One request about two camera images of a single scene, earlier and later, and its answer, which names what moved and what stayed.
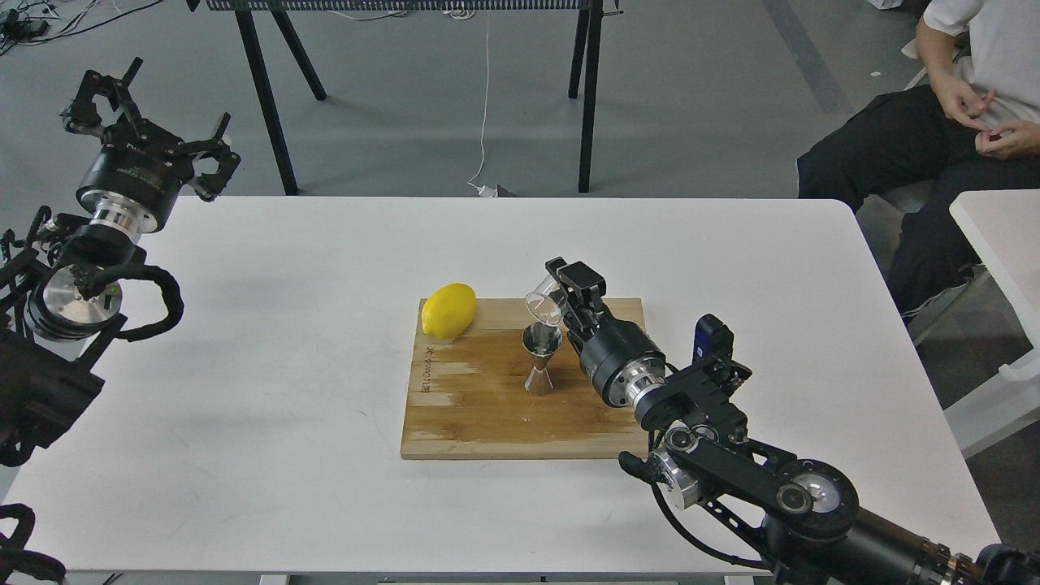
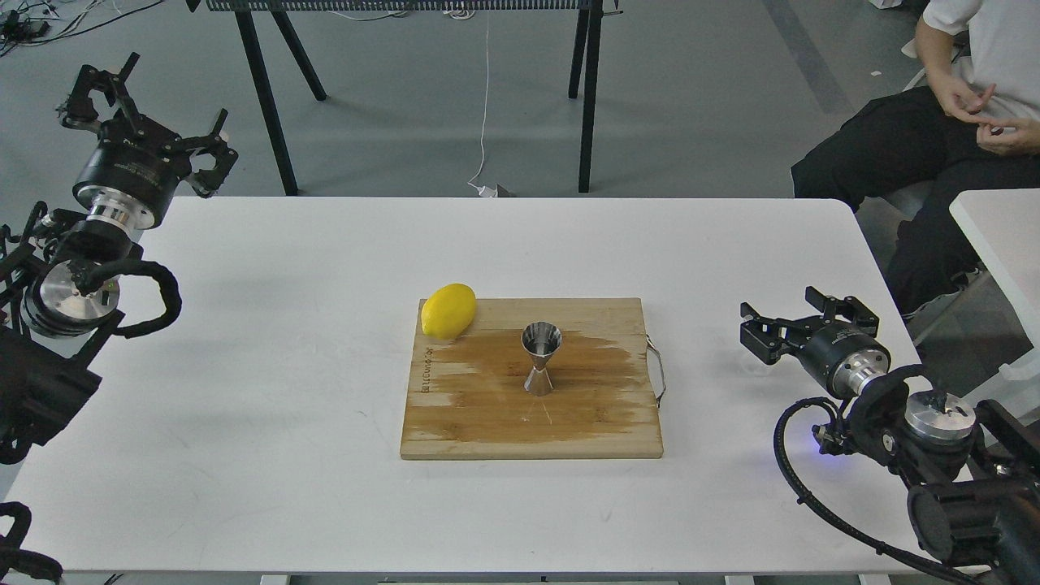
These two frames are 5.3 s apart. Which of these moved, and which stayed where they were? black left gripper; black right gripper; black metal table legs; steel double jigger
Moved: black right gripper
Stayed: black left gripper; steel double jigger; black metal table legs
